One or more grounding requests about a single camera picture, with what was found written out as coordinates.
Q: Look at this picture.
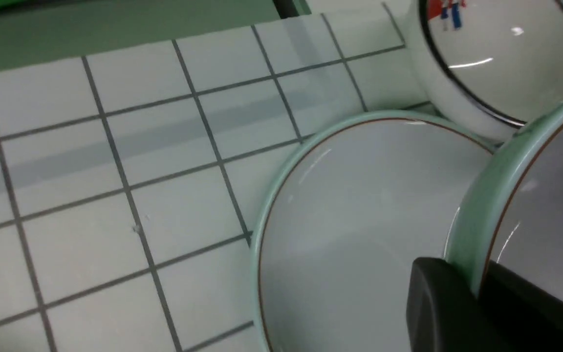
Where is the white bowl with red picture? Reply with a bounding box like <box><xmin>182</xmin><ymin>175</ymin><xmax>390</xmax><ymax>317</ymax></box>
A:
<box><xmin>404</xmin><ymin>0</ymin><xmax>563</xmax><ymax>142</ymax></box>

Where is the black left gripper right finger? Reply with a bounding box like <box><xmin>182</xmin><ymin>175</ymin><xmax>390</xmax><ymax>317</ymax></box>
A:
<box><xmin>479</xmin><ymin>262</ymin><xmax>563</xmax><ymax>352</ymax></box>

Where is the pale green ceramic bowl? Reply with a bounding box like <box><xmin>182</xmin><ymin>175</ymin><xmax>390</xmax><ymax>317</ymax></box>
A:
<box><xmin>252</xmin><ymin>110</ymin><xmax>496</xmax><ymax>352</ymax></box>

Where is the pale green ceramic cup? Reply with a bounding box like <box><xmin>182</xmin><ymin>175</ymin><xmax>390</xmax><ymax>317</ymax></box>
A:
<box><xmin>444</xmin><ymin>103</ymin><xmax>563</xmax><ymax>302</ymax></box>

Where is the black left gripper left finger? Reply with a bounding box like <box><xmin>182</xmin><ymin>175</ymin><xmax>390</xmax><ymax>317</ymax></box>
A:
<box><xmin>405</xmin><ymin>258</ymin><xmax>502</xmax><ymax>352</ymax></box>

